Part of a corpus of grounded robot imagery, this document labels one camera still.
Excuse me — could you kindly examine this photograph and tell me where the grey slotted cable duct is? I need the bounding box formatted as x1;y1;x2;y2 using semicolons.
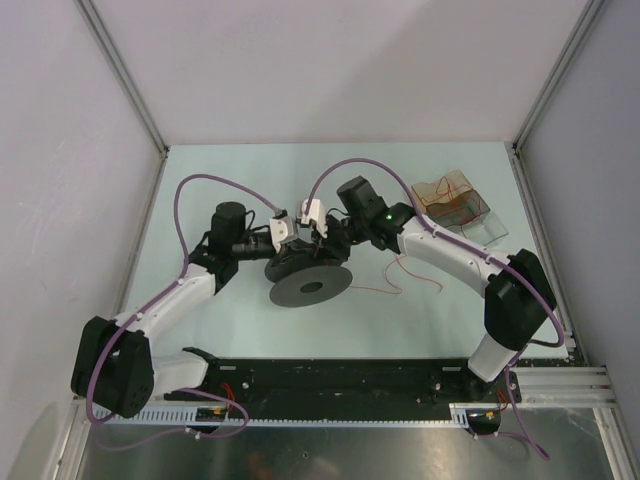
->
107;405;469;429

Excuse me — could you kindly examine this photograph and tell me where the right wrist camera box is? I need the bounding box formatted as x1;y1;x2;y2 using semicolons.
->
296;198;328;239

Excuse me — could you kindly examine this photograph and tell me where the right aluminium frame post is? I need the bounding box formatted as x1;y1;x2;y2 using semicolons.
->
511;0;610;151

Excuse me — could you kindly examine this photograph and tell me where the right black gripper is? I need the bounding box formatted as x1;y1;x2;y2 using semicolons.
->
311;213;368;263

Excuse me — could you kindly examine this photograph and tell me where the aluminium front rail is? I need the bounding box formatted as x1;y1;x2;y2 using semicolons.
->
514;367;617;408

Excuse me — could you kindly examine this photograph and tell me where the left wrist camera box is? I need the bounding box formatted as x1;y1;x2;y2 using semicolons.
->
269;210;298;253

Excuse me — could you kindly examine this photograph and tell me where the red thin cable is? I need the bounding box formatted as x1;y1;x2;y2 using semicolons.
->
419;177;484;236

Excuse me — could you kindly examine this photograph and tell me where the clear plastic bin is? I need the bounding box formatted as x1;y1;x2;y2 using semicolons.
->
428;190;509;247

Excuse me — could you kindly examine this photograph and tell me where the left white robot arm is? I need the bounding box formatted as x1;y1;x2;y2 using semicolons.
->
71;202;297;418

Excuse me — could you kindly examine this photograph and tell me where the left aluminium frame post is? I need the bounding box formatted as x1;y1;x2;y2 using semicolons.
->
74;0;168;155

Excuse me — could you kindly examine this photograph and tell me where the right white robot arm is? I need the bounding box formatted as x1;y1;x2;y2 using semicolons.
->
302;176;558;401

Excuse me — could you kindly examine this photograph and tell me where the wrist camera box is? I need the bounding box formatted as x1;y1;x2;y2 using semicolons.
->
269;210;298;253
296;198;328;239

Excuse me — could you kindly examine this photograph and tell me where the aluminium frame post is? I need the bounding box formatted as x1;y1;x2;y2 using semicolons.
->
511;0;610;151
74;0;168;155

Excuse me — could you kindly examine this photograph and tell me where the orange thin cable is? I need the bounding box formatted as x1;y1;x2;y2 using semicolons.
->
349;252;445;296

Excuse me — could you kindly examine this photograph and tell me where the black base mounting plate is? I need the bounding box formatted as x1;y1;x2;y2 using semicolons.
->
166;358;522;421

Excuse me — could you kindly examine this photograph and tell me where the black cable spool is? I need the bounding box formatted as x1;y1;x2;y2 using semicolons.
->
264;240;353;308

